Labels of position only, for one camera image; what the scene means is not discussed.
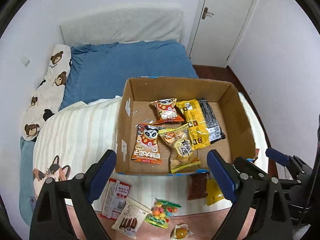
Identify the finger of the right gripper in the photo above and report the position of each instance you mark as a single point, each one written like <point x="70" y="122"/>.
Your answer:
<point x="249" y="168"/>
<point x="280" y="158"/>

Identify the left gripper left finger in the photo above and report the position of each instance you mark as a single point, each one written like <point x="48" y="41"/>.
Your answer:
<point x="50" y="217"/>

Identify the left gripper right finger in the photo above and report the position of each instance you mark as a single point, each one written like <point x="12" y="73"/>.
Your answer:
<point x="271" y="218"/>

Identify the small yellow snack bag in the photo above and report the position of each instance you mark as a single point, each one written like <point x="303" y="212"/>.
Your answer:
<point x="214" y="194"/>

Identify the dark red jerky packet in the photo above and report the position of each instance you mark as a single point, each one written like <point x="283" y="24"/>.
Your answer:
<point x="197" y="186"/>

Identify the red white snack packet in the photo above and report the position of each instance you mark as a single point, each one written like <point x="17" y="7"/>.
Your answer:
<point x="117" y="192"/>

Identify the Franzzi chocolate cookie pack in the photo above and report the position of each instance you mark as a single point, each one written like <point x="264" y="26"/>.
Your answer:
<point x="131" y="218"/>

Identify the colourful candy bag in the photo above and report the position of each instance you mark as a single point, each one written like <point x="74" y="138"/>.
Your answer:
<point x="161" y="212"/>

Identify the yellow black snack pack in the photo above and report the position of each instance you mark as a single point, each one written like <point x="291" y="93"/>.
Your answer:
<point x="203" y="126"/>

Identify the clear yellow pastry bag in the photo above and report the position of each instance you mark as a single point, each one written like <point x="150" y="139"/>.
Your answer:
<point x="181" y="153"/>

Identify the striped cat print blanket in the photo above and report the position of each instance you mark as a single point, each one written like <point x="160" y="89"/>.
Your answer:
<point x="78" y="136"/>

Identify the cardboard box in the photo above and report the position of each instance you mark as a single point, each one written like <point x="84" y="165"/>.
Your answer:
<point x="135" y="108"/>

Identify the panda snack bag upper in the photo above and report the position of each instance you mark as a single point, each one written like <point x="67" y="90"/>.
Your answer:
<point x="166" y="111"/>

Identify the panda snack bag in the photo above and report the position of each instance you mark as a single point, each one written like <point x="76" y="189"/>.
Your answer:
<point x="166" y="111"/>
<point x="146" y="149"/>

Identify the panda snack bag lower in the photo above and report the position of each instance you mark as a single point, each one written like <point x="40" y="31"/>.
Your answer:
<point x="146" y="149"/>

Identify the bear print pillow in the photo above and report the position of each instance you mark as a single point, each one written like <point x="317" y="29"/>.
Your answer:
<point x="47" y="98"/>

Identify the blue bed sheet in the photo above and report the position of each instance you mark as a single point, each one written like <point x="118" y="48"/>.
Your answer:
<point x="100" y="72"/>

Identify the white door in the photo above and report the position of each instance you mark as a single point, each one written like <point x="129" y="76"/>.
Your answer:
<point x="214" y="39"/>

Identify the grey padded headboard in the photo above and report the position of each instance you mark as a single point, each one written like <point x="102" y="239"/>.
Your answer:
<point x="125" y="25"/>

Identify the wall socket by bed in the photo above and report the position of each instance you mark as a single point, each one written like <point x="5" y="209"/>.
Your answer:
<point x="25" y="60"/>

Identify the metal door handle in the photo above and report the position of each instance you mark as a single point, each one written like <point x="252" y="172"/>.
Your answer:
<point x="206" y="13"/>

